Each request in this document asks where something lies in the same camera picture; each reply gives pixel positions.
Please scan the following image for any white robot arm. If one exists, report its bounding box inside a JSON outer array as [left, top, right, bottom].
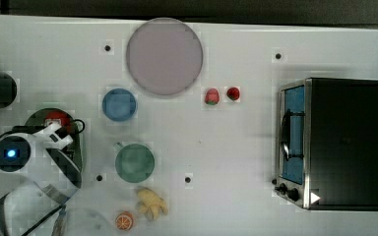
[[0, 123, 82, 236]]

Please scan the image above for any blue bowl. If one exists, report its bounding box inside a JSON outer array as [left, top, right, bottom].
[[102, 88, 138, 122]]

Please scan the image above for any yellow banana toy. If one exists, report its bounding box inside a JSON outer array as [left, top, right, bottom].
[[137, 188, 169, 221]]

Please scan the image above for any red ketchup bottle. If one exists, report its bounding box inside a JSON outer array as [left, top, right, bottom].
[[44, 110, 72, 132]]

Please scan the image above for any lavender round plate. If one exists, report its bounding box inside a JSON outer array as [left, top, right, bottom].
[[126, 18, 204, 95]]

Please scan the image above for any red strawberry toy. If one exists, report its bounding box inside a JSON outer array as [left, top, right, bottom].
[[226, 88, 240, 100]]

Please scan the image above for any black toaster oven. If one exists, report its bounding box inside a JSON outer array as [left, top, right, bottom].
[[272, 78, 378, 211]]

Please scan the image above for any green mug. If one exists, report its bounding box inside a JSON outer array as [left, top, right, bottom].
[[114, 143, 156, 183]]

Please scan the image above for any pink strawberry toy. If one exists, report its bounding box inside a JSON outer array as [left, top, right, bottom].
[[205, 88, 220, 105]]

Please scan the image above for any orange slice toy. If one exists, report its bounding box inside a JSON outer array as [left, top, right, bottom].
[[115, 211, 134, 231]]

